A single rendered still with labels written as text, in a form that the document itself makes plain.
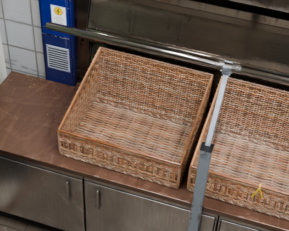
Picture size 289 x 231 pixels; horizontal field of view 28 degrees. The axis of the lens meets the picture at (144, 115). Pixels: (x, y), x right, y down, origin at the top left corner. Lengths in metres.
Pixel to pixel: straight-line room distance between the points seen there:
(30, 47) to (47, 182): 0.70
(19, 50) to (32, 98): 0.27
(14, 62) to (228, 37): 1.13
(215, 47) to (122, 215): 0.85
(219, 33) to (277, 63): 0.28
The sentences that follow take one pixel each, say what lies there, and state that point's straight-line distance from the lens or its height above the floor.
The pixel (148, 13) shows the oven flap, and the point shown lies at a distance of 2.55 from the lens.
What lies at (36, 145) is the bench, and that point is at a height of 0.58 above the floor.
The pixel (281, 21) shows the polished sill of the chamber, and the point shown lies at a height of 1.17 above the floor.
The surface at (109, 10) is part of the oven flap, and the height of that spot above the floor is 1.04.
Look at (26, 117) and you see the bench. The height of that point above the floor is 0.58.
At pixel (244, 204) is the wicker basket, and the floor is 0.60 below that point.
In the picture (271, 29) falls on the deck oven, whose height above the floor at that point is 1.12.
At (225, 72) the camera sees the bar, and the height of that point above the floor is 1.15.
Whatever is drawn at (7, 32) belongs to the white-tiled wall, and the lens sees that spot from 2.94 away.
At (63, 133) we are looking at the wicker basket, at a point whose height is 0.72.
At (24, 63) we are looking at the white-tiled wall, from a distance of 3.00.
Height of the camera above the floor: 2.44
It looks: 43 degrees down
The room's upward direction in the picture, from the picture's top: 3 degrees clockwise
